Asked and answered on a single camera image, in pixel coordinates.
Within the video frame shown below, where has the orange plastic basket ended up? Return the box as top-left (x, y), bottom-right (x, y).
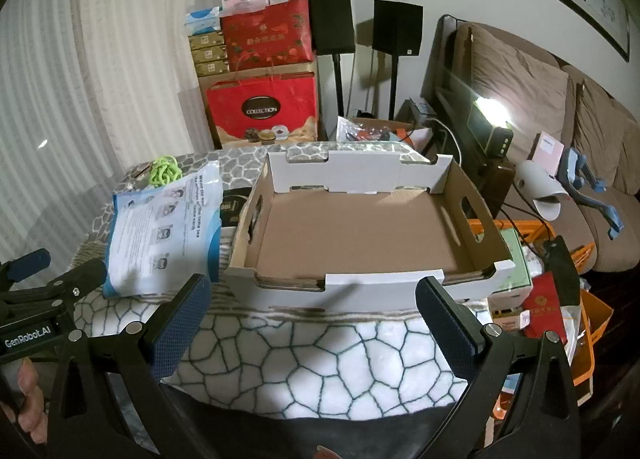
top-left (467, 218), bottom-right (615, 420)

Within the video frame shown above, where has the blue phone holder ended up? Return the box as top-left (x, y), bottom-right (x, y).
top-left (559, 146), bottom-right (624, 240)

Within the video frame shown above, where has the black speaker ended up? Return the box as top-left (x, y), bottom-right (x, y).
top-left (307, 0), bottom-right (357, 56)
top-left (371, 0), bottom-right (424, 57)

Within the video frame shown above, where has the green tissue pack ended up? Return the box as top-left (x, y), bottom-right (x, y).
top-left (487, 228), bottom-right (535, 310)

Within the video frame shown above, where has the blue tissue pack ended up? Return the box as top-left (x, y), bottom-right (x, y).
top-left (184, 6), bottom-right (223, 36)

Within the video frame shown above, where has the brown sofa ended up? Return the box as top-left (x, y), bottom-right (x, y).
top-left (420, 14), bottom-right (640, 290)

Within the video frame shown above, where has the white charging cable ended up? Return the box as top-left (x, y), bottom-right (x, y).
top-left (430, 119), bottom-right (463, 165)

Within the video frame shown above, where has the black face mask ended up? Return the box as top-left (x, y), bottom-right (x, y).
top-left (542, 235), bottom-right (581, 310)

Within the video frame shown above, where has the dark wooden armrest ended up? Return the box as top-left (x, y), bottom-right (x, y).
top-left (470, 154), bottom-right (518, 220)

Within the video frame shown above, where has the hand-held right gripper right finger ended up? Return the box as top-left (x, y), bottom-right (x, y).
top-left (415, 275), bottom-right (583, 459)

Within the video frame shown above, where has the white cardboard tray box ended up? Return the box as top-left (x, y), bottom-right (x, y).
top-left (223, 145), bottom-right (516, 312)

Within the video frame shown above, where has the black speaker stand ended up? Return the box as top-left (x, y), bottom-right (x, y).
top-left (386, 53), bottom-right (401, 120)
top-left (332, 53), bottom-right (347, 120)

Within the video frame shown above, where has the brown cardboard box with clutter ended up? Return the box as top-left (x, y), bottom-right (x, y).
top-left (336, 115), bottom-right (426, 145)

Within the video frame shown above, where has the grey electronic box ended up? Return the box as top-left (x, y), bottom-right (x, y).
top-left (407, 96), bottom-right (438, 122)

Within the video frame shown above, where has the red paper envelope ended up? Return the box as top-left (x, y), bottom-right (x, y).
top-left (520, 271), bottom-right (571, 345)

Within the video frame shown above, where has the white curtain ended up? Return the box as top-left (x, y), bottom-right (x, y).
top-left (0, 0), bottom-right (241, 265)

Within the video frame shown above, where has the red chocolate gift box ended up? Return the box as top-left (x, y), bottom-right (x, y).
top-left (205, 74), bottom-right (321, 149)

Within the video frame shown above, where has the white slipper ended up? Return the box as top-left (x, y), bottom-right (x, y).
top-left (514, 159), bottom-right (571, 221)

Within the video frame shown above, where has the person's left hand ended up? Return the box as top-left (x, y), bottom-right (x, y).
top-left (0, 358), bottom-right (48, 445)

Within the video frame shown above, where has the black packet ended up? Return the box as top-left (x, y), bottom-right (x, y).
top-left (220, 186), bottom-right (251, 229)

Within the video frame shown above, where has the pink card box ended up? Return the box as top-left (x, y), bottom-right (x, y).
top-left (531, 132), bottom-right (565, 175)

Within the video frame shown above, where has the green lantern lamp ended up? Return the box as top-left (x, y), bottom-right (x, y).
top-left (465, 96), bottom-right (515, 157)

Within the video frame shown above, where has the red floral gift bag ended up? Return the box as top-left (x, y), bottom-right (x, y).
top-left (220, 0), bottom-right (316, 72)

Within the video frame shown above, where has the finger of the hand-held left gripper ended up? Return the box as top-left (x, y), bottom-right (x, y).
top-left (0, 248), bottom-right (52, 290)
top-left (47, 259), bottom-right (108, 312)

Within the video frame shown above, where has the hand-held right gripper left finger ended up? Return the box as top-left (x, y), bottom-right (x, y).
top-left (52, 273), bottom-right (213, 459)

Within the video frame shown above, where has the white printed plastic bag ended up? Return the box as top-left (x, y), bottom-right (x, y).
top-left (102, 162), bottom-right (224, 299)

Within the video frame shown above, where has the green rope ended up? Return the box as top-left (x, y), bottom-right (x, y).
top-left (149, 156), bottom-right (181, 186)

